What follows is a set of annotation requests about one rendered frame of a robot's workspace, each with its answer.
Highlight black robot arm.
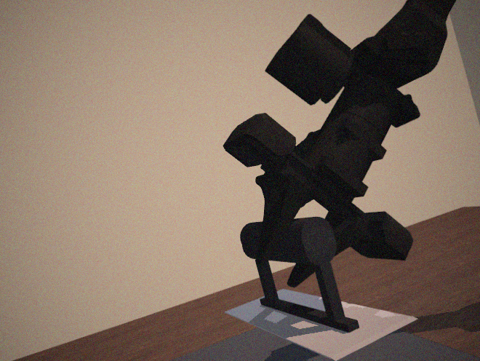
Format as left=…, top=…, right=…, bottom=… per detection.
left=265, top=0, right=457, bottom=142

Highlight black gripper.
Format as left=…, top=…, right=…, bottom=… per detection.
left=223, top=112, right=413, bottom=266

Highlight grey flat mat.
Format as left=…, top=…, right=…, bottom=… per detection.
left=170, top=328, right=480, bottom=361

